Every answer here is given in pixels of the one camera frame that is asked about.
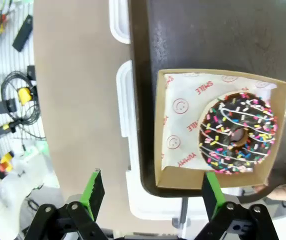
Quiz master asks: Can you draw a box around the orange and yellow button box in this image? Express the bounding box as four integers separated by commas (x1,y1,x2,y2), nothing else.
0,151,16,173

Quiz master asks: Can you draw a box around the brown cardboard donut box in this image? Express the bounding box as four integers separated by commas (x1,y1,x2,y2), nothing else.
153,68,286,189

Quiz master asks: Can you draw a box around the chocolate donut with rainbow sprinkles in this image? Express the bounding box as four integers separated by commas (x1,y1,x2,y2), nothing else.
198,91,279,175

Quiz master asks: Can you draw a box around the black rectangular device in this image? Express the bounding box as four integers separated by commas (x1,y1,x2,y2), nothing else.
12,14,34,53

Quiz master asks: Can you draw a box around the white plastic display tray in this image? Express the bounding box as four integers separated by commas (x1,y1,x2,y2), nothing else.
115,60,184,221
108,0,132,46

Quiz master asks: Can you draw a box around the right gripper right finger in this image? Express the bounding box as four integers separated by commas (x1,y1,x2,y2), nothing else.
192,171,281,240

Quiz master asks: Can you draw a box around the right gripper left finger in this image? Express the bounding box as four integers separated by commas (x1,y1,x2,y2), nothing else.
26,168,114,240

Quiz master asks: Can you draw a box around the dark brown serving tray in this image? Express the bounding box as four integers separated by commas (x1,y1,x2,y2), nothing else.
128,0,286,219

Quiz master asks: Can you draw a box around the coiled black cable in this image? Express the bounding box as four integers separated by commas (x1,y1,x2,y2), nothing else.
1,70,47,140

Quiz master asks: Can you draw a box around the white printed paper liner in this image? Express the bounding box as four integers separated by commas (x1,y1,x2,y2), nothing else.
161,72,278,174

